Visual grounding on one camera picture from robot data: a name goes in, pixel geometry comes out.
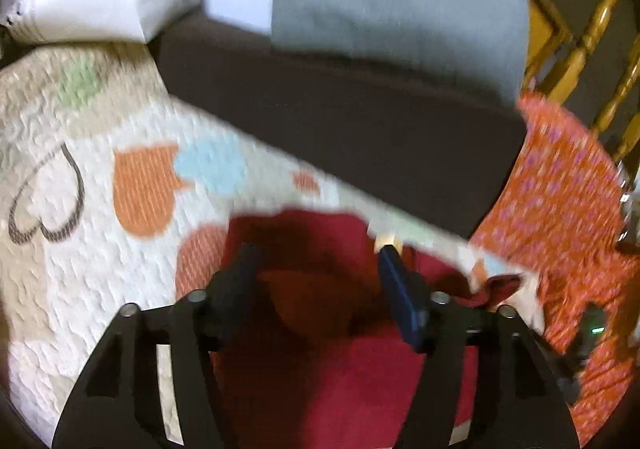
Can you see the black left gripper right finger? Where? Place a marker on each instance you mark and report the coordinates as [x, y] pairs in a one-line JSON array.
[[517, 400]]

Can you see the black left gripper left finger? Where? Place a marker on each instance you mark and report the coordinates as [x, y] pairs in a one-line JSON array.
[[115, 402]]

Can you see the quilted heart pattern bedspread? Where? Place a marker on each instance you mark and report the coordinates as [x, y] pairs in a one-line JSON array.
[[112, 191]]

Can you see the grey folded cloth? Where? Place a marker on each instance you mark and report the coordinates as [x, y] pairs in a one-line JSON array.
[[479, 45]]

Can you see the orange floral fabric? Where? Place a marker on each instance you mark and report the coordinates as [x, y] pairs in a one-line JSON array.
[[559, 215]]

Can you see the dark red garment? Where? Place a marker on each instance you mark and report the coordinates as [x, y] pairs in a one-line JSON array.
[[318, 361]]

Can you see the dark brown cushion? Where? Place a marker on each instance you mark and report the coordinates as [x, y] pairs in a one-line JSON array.
[[434, 152]]

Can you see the wooden chair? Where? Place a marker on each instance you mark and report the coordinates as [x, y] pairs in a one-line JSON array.
[[584, 55]]

